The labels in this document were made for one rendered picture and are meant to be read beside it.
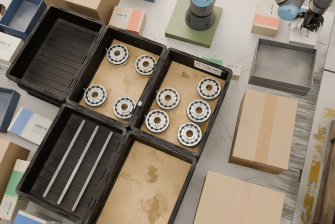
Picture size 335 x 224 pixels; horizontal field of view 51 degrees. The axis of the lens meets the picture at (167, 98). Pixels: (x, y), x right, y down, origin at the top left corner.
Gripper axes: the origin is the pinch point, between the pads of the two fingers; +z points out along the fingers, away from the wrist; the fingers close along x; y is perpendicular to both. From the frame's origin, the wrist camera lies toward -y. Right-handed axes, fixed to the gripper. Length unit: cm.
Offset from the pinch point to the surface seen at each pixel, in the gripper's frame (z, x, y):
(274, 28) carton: -1.3, -13.9, 4.3
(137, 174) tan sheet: -7, -57, 88
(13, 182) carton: -6, -107, 104
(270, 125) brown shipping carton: -10, -9, 56
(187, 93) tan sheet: -7, -46, 49
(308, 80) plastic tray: 0.8, 6.1, 26.6
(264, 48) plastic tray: 0.8, -16.4, 14.8
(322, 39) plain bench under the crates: 6.2, 11.0, 0.3
